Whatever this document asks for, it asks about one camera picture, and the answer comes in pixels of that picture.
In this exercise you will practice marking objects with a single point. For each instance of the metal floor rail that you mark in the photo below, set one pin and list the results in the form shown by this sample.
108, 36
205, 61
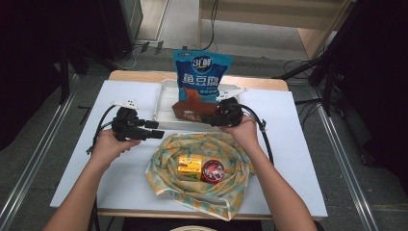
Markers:
346, 163
38, 147

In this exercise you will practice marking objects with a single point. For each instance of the brown oblong box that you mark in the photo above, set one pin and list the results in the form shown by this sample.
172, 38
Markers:
192, 110

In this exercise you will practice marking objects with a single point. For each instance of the pale wooden shelf unit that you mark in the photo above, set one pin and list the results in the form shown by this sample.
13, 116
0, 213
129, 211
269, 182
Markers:
266, 16

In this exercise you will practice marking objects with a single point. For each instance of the orange and teal cloth bag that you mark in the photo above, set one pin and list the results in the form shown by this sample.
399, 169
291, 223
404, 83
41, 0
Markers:
205, 195

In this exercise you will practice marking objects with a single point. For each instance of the person's dark clothing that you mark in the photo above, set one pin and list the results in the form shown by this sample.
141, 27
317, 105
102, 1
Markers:
144, 225

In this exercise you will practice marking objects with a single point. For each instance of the black metal stand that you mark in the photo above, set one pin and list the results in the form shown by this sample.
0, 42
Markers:
320, 73
64, 77

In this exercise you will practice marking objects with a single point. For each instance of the yellow carton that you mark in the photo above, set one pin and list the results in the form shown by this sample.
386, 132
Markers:
190, 167

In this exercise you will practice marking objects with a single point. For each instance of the black cabinet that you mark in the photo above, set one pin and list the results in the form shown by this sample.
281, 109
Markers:
122, 25

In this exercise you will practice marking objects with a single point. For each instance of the black power plug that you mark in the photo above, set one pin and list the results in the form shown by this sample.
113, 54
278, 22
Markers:
159, 46
145, 46
184, 47

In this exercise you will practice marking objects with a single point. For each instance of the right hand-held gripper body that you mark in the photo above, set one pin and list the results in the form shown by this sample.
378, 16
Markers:
231, 110

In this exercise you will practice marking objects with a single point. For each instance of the wooden table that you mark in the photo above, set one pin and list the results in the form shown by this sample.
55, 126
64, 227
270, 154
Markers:
144, 76

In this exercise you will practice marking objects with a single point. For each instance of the person's left hand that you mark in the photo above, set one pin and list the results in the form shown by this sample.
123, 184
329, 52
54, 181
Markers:
109, 149

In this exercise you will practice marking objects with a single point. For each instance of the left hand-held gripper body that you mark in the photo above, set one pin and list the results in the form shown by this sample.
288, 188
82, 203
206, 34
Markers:
125, 125

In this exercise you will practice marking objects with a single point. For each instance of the white table cover sheet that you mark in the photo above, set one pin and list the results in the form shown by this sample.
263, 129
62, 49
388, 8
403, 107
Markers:
288, 144

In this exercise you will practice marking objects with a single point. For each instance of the red round tin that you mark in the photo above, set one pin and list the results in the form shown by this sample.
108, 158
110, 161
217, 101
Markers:
213, 171

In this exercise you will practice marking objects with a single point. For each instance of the person's right hand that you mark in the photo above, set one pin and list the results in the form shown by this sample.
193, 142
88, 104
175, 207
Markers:
242, 133

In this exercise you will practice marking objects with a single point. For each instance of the blue snack pouch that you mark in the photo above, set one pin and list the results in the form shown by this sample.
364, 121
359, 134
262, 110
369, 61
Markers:
202, 73

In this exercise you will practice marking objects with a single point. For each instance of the white plastic tray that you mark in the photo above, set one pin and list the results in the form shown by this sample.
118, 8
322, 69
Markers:
165, 109

